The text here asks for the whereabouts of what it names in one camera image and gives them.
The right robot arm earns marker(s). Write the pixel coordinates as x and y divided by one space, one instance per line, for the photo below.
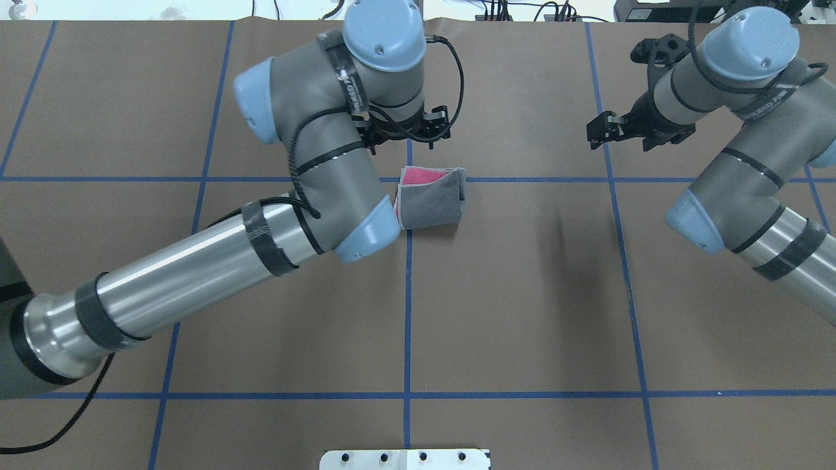
749 65

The brown paper table cover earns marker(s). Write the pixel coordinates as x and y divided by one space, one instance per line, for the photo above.
561 324

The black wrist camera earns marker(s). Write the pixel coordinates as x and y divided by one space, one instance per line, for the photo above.
434 126
665 51

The pink towel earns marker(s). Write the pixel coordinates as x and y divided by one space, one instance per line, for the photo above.
430 197

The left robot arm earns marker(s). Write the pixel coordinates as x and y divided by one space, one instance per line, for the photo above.
328 102

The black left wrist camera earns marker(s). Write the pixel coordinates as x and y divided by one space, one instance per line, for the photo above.
434 126

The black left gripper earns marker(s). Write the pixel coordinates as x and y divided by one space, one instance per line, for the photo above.
436 130

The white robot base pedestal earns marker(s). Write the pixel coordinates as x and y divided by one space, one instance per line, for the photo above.
427 458

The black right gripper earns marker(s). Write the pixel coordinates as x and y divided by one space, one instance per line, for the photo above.
642 115

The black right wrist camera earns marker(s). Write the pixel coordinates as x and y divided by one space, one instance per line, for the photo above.
665 51

